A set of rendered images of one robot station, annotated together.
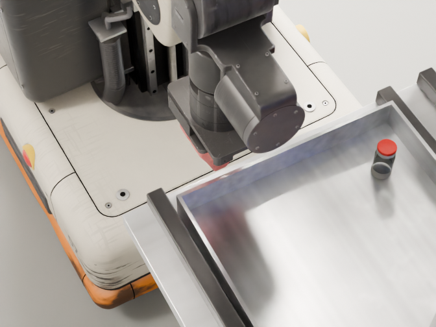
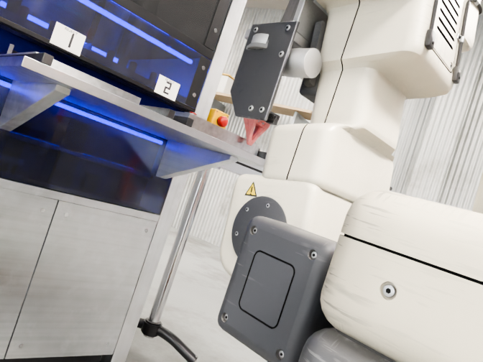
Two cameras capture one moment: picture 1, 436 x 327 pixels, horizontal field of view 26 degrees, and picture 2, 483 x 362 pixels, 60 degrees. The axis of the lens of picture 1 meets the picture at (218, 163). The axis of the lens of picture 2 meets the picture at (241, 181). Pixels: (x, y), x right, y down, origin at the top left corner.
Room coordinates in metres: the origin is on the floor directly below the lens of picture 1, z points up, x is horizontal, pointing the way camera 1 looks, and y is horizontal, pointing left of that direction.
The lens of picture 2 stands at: (1.67, -0.29, 0.77)
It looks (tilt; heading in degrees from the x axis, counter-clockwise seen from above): 1 degrees up; 165
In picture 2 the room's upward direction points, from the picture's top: 18 degrees clockwise
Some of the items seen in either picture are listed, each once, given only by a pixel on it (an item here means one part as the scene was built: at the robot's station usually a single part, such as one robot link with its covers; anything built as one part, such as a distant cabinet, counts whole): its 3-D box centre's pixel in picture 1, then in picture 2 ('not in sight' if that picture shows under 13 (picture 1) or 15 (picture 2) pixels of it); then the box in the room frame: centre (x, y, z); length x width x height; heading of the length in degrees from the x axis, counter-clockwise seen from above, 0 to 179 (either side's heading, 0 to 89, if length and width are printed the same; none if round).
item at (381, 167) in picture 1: (383, 159); not in sight; (0.56, -0.17, 0.90); 0.02 x 0.02 x 0.04
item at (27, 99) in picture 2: not in sight; (29, 110); (0.59, -0.54, 0.80); 0.34 x 0.03 x 0.13; 28
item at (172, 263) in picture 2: not in sight; (177, 248); (-0.10, 0.01, 0.46); 0.09 x 0.09 x 0.77; 28
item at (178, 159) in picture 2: not in sight; (193, 167); (0.35, -0.10, 0.80); 0.34 x 0.03 x 0.13; 28
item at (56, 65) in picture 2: not in sight; (65, 82); (0.48, -0.51, 0.90); 0.34 x 0.26 x 0.04; 28
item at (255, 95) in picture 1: (248, 57); not in sight; (0.52, -0.03, 1.11); 0.11 x 0.09 x 0.12; 29
